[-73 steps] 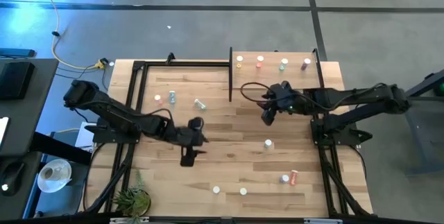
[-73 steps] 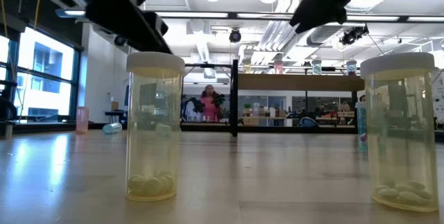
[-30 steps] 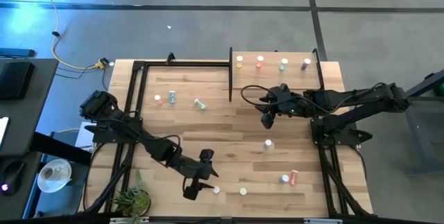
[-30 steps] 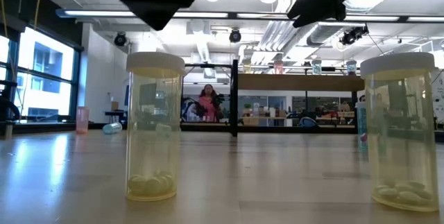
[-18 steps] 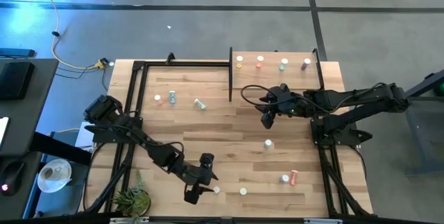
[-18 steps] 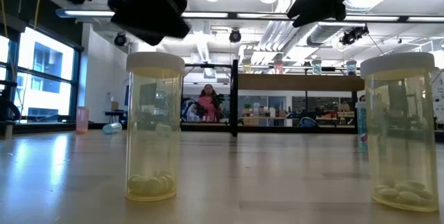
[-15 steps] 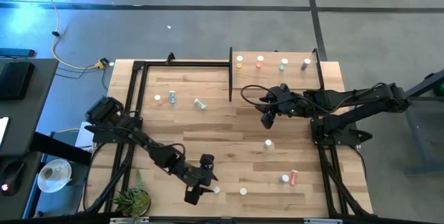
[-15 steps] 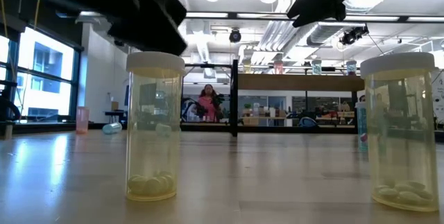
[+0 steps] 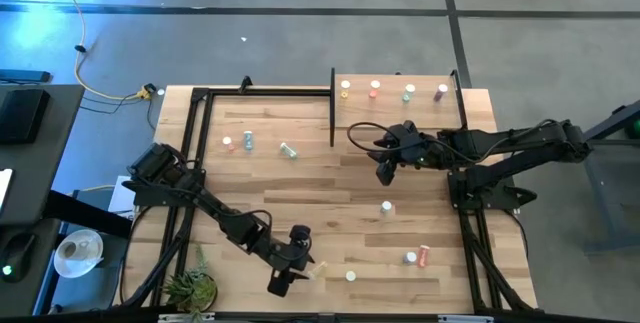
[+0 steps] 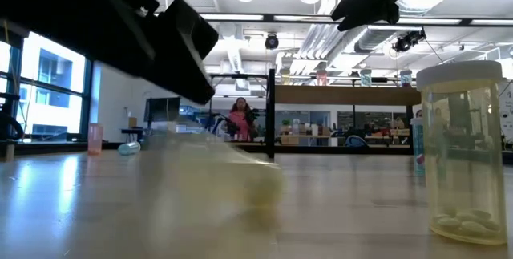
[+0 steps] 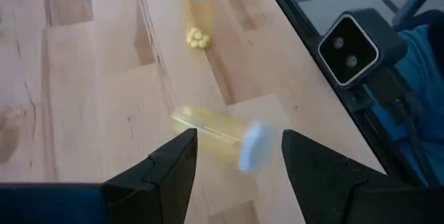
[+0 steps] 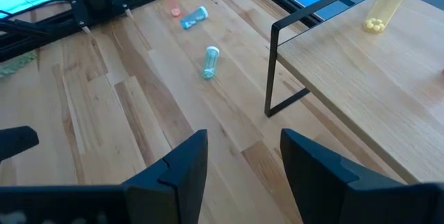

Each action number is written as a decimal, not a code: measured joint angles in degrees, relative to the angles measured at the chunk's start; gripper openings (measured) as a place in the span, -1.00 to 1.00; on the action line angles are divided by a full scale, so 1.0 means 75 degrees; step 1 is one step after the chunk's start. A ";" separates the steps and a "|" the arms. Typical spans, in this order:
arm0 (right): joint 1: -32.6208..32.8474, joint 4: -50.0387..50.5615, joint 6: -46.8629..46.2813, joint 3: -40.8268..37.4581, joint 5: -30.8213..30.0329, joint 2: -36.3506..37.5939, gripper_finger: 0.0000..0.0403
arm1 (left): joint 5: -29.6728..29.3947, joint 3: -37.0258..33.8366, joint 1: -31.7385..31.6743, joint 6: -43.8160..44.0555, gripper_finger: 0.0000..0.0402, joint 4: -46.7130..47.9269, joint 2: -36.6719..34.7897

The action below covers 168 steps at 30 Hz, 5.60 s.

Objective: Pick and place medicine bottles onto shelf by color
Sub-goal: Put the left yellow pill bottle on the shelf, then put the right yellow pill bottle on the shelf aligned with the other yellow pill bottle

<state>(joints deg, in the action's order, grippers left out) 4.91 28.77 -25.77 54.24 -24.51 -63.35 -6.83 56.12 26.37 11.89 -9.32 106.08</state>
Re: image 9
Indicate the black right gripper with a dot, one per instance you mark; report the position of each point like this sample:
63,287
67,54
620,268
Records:
415,148

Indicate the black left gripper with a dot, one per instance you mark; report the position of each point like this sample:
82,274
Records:
292,258

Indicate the yellow pill bottle white cap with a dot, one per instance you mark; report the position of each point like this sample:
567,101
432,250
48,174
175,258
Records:
345,84
319,269
350,276

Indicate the blue pill bottle white cap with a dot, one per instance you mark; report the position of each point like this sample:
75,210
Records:
386,207
248,141

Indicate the red pill bottle white cap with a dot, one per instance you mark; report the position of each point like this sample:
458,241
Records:
227,140
375,84
423,257

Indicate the purple pill bottle white cap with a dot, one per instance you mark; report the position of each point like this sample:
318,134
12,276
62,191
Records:
442,87

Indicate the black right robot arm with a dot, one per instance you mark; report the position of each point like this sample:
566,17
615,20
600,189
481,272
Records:
525,138

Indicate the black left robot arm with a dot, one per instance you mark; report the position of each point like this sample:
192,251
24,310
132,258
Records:
210,203

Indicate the potted succulent plant black pot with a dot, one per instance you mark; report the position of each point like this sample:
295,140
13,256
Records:
192,290

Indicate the small black clamp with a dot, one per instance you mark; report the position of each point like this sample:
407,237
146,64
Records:
245,83

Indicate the white paper sheet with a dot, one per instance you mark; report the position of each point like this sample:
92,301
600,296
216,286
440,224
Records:
120,198

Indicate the white round bowl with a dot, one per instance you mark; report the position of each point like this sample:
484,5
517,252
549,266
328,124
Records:
85,263

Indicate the small white round disc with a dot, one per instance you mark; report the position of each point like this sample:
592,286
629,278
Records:
161,91

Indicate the yellow black power plug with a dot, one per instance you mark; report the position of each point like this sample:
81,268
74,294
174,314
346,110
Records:
146,92

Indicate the black desk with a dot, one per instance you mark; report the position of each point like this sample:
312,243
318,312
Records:
45,163

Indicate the black computer mouse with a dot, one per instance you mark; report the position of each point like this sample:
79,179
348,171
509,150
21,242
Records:
17,255

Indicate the black rectangular box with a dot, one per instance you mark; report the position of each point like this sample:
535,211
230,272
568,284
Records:
22,115

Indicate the dark blue flat bar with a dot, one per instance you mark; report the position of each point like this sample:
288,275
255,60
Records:
25,76

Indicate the wooden shelf black metal frame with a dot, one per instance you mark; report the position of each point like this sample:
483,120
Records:
390,113

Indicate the dark blue metal cart frame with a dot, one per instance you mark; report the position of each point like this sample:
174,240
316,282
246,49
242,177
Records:
610,122

